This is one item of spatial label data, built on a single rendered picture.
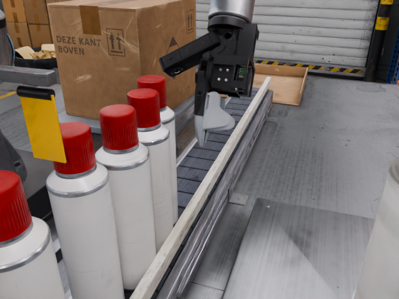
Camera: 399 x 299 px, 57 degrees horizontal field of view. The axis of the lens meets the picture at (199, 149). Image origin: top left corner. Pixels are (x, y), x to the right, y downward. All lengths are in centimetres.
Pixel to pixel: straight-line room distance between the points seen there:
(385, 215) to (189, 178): 37
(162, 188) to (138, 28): 47
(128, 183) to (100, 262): 7
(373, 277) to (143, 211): 21
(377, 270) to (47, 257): 25
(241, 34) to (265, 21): 401
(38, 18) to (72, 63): 329
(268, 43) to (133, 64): 390
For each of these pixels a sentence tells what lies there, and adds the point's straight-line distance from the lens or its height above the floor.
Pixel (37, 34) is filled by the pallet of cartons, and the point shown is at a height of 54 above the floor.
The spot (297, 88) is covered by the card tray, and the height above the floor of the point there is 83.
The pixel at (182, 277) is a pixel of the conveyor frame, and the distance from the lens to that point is 48.
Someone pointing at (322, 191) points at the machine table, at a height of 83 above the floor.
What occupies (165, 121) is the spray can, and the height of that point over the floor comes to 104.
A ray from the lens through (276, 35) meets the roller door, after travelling 463.
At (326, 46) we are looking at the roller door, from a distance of 459.
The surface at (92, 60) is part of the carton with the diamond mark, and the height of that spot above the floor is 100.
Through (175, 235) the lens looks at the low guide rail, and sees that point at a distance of 45.
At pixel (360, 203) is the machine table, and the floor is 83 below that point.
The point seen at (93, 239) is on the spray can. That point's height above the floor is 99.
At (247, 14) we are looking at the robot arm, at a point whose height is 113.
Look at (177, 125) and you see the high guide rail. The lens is 61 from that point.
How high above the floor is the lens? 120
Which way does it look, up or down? 27 degrees down
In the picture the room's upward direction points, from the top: straight up
